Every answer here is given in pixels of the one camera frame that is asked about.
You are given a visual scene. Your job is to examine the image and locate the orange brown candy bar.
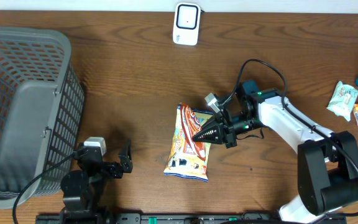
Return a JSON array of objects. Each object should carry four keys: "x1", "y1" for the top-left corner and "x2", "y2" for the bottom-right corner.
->
[{"x1": 180, "y1": 103, "x2": 206, "y2": 161}]

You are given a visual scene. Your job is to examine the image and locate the large yellow snack bag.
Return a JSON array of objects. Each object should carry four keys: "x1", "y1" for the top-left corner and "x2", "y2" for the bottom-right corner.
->
[{"x1": 163, "y1": 103, "x2": 212, "y2": 182}]

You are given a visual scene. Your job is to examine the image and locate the teal wet wipes pack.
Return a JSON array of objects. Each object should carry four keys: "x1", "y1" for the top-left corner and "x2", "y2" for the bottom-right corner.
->
[{"x1": 327, "y1": 81, "x2": 358, "y2": 121}]

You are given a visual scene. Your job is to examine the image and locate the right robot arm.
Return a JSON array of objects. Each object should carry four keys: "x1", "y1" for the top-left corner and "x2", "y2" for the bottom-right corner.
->
[{"x1": 192, "y1": 80, "x2": 358, "y2": 223}]

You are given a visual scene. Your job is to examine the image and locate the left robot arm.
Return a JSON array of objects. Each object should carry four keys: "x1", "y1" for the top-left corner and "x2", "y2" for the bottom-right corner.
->
[{"x1": 60, "y1": 137, "x2": 133, "y2": 224}]

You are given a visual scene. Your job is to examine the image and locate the white barcode scanner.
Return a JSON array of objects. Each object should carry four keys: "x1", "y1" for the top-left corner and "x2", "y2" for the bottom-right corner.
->
[{"x1": 172, "y1": 2, "x2": 201, "y2": 46}]

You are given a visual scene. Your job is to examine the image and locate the grey plastic shopping basket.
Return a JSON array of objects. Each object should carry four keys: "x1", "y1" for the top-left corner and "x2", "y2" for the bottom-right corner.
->
[{"x1": 0, "y1": 27, "x2": 85, "y2": 209}]

